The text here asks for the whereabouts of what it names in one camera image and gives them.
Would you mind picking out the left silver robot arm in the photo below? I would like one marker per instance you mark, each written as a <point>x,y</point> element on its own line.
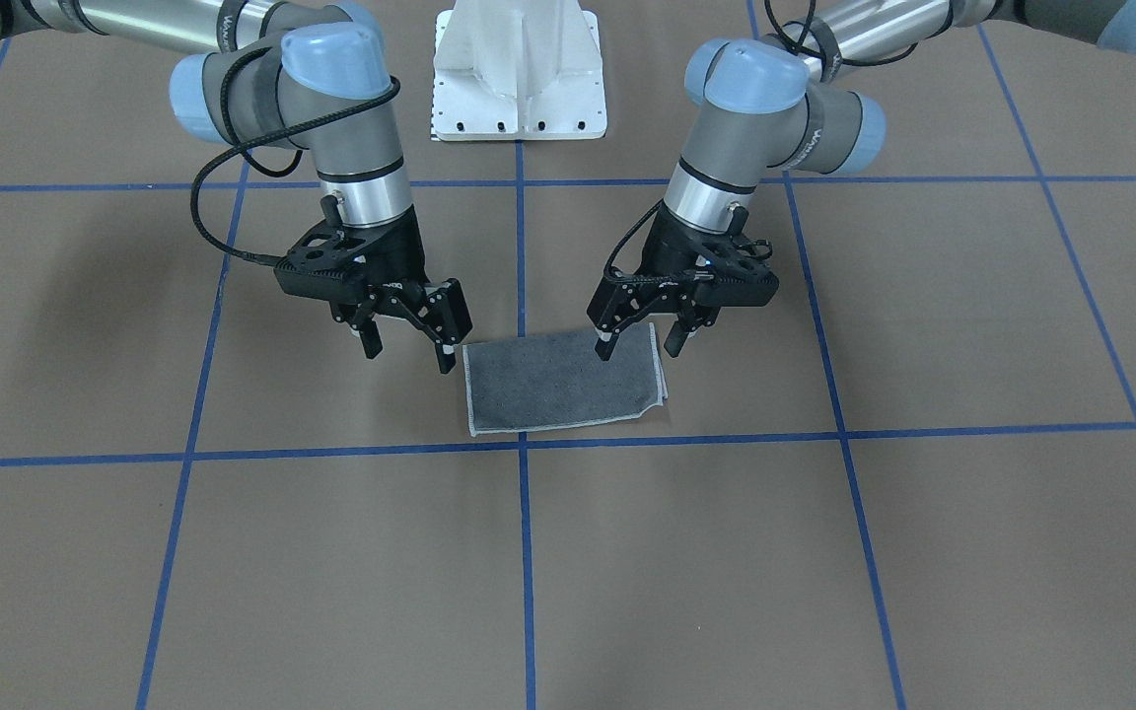
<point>771,104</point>

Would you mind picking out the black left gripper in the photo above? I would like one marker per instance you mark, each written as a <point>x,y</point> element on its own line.
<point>668,240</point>

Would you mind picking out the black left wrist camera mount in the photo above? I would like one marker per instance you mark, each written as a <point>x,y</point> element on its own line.
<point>738,273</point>

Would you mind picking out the white pedestal column with base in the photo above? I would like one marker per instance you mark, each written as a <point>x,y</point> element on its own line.
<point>518,71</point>

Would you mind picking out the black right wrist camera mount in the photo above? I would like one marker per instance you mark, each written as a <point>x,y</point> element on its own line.
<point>327,263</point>

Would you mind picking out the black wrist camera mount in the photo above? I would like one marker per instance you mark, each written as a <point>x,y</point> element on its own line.
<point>327,263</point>
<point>738,273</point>

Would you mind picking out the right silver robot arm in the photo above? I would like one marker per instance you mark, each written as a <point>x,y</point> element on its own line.
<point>309,80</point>

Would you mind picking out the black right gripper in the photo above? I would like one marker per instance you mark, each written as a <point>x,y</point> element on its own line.
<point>397,252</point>

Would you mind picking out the pink and grey towel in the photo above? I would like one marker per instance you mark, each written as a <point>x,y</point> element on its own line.
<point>557,381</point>

